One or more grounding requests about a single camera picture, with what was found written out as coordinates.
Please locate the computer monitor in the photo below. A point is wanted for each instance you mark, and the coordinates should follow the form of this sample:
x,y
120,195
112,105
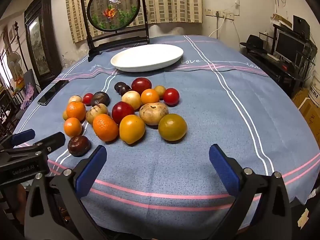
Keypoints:
x,y
288,46

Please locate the round embroidered screen black stand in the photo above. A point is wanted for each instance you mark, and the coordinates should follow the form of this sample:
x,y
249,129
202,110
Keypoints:
x,y
112,7

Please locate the dark brown mangosteen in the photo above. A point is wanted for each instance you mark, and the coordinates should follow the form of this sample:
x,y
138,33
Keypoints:
x,y
100,98

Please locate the small yellow plum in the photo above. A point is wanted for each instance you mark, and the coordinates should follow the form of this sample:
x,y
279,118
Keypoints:
x,y
160,90

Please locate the small olive-yellow plum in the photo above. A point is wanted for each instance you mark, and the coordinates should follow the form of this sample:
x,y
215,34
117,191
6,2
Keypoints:
x,y
64,115

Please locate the flat yellow box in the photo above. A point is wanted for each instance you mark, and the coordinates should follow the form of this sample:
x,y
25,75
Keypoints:
x,y
282,20

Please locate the cardboard box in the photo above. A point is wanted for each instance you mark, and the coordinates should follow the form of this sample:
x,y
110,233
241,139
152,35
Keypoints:
x,y
310,115

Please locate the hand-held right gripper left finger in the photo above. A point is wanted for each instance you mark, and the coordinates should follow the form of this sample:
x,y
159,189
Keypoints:
x,y
91,170

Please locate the black speaker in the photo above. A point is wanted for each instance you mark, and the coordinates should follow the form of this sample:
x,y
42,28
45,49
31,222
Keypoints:
x,y
301,26

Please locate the brown potato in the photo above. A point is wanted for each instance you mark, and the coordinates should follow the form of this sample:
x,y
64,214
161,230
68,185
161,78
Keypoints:
x,y
153,112

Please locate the white standing fan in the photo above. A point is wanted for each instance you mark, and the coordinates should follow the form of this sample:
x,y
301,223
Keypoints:
x,y
13,62

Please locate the small red cherry tomato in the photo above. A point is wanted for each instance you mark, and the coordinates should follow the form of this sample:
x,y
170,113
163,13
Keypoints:
x,y
88,99

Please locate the dark purple plum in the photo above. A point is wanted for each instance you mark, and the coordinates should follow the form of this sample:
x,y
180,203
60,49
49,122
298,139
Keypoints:
x,y
125,90
118,86

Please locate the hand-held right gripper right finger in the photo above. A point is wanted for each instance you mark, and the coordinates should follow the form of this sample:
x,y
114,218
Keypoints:
x,y
223,170

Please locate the clear plastic bag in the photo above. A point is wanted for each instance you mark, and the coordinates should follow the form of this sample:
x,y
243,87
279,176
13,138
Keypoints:
x,y
68,63

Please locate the white bucket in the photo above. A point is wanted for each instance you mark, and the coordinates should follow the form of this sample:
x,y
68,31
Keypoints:
x,y
315,90

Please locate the dark wooden framed picture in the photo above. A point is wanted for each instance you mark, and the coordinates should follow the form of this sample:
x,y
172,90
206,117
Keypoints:
x,y
37,42

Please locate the blue striped tablecloth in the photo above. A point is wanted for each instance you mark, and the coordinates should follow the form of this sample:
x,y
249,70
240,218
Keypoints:
x,y
175,160

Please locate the beige checked curtain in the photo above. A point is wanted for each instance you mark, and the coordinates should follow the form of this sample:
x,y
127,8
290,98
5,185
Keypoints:
x,y
170,2

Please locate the green-yellow tomato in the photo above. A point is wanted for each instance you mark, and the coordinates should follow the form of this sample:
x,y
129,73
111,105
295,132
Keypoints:
x,y
172,127

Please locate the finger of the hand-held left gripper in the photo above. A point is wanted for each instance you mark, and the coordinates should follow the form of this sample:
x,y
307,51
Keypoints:
x,y
53,140
23,136

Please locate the white keyboard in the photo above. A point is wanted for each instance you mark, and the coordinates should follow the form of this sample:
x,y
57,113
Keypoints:
x,y
273,56

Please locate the black smartphone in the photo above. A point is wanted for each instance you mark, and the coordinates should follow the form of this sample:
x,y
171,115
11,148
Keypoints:
x,y
53,92

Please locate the red plum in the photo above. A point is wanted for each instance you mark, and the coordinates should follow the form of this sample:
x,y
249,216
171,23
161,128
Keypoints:
x,y
122,111
141,85

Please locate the yellow-orange persimmon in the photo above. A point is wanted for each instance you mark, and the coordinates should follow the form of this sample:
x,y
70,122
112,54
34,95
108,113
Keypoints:
x,y
132,129

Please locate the white wall socket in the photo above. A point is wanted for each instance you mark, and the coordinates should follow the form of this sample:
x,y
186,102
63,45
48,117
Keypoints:
x,y
220,14
230,16
208,12

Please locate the black hat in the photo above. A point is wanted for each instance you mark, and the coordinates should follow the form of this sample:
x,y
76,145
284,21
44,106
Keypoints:
x,y
253,43

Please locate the large dimpled mandarin orange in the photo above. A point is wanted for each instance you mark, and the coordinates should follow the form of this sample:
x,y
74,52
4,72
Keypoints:
x,y
105,128

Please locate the pale yellow speckled pear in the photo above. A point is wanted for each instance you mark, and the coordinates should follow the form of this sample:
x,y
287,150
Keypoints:
x,y
131,99

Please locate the black desk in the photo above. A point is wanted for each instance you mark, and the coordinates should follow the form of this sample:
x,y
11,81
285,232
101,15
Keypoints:
x,y
275,72

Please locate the purple cloth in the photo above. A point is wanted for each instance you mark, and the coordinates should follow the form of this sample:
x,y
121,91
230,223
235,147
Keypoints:
x,y
28,95

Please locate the wrinkled dark purple passion fruit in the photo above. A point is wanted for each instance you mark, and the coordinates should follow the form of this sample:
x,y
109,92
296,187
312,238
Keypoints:
x,y
78,145

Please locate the white oval plate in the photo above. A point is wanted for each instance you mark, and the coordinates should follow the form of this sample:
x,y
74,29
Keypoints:
x,y
147,57

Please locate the small smooth orange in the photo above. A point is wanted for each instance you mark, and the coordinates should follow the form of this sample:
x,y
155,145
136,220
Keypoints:
x,y
150,96
72,127

